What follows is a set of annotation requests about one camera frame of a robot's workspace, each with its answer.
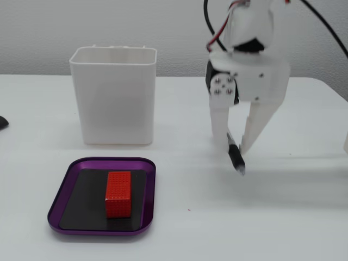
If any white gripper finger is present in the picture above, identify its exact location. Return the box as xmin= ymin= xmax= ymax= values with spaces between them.
xmin=238 ymin=101 xmax=281 ymax=153
xmin=208 ymin=71 xmax=239 ymax=145

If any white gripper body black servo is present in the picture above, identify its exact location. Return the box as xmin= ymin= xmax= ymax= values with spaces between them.
xmin=205 ymin=47 xmax=290 ymax=106

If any black clear retractable pen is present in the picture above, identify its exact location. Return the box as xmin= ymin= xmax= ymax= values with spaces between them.
xmin=226 ymin=132 xmax=246 ymax=177

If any white plastic pen holder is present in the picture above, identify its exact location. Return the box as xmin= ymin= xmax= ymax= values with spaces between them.
xmin=69 ymin=45 xmax=158 ymax=147

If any red studded block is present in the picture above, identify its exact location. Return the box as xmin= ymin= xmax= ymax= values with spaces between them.
xmin=104 ymin=171 xmax=133 ymax=219

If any black square mat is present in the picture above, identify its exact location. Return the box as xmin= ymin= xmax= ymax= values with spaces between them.
xmin=59 ymin=168 xmax=148 ymax=232

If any purple metal tray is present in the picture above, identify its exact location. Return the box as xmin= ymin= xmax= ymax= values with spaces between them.
xmin=47 ymin=157 xmax=157 ymax=236

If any red white black servo wire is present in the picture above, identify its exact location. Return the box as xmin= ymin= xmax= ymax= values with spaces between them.
xmin=206 ymin=0 xmax=250 ymax=53

